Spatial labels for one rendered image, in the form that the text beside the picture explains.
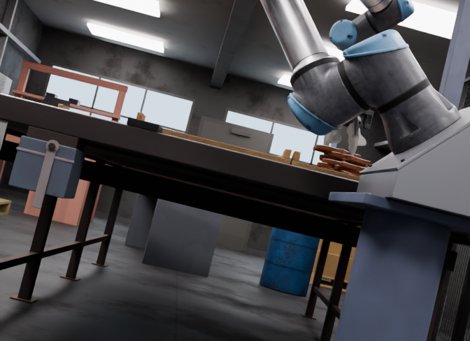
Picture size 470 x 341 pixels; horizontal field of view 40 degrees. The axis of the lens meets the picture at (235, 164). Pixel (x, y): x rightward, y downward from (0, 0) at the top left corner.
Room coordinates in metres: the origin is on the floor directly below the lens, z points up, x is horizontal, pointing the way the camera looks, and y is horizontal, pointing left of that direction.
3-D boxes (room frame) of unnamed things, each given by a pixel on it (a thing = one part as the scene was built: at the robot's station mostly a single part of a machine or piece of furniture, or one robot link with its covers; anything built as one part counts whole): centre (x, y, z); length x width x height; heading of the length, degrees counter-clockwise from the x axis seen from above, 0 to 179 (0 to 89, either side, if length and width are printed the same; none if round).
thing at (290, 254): (7.12, -0.84, 0.41); 0.54 x 0.54 x 0.82
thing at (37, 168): (1.54, 0.43, 0.77); 0.14 x 0.11 x 0.18; 89
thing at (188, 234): (7.19, 0.53, 0.39); 1.46 x 0.75 x 0.78; 16
